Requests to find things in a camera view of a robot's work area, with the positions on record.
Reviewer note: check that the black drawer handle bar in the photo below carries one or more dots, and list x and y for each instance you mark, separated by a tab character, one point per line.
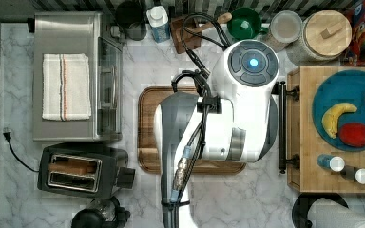
281	90

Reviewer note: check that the wooden drawer cabinet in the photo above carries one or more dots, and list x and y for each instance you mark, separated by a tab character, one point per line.
303	138

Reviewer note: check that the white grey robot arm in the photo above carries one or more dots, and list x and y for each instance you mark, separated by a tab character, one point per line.
228	116

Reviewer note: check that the wooden cutting board tray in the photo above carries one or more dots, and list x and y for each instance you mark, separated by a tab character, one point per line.
148	157

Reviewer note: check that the brown wooden utensil box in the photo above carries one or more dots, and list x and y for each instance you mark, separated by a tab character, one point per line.
192	42

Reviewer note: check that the white blue milk carton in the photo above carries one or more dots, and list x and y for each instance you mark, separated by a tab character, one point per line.
158	20

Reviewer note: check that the black two-slot toaster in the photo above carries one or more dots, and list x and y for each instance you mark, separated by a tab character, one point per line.
84	169

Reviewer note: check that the wooden spoon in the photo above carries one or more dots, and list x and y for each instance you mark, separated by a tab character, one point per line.
223	19

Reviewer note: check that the green mug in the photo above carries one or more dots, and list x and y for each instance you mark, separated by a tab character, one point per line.
245	24

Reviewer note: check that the black cup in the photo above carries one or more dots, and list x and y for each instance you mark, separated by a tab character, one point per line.
129	17

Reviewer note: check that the stainless steel toaster oven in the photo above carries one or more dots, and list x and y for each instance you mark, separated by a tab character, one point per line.
73	33

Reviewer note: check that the white striped kitchen towel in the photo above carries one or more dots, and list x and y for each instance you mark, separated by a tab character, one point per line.
66	85

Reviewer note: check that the black coffee grinder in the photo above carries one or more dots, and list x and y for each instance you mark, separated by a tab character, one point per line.
101	213

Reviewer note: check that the glass jar white lid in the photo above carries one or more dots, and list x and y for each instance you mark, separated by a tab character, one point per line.
283	30

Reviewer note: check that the yellow banana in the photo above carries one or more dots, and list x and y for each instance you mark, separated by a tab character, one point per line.
331	116

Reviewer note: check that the black paper towel holder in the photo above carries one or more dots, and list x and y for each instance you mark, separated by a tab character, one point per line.
303	204

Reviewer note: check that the blue shaker white cap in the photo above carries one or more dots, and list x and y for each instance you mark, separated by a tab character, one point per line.
334	163

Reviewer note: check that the glass jar wooden lid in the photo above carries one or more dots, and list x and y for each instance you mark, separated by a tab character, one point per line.
323	37

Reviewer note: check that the blue plate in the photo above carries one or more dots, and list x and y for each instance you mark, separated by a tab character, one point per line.
346	86

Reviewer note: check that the red apple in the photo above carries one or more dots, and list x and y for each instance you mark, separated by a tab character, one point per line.
353	134

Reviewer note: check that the white paper towel roll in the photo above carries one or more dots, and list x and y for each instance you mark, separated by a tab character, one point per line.
325	213

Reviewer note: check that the black shaker white cap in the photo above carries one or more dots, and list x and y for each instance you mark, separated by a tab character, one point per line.
353	174

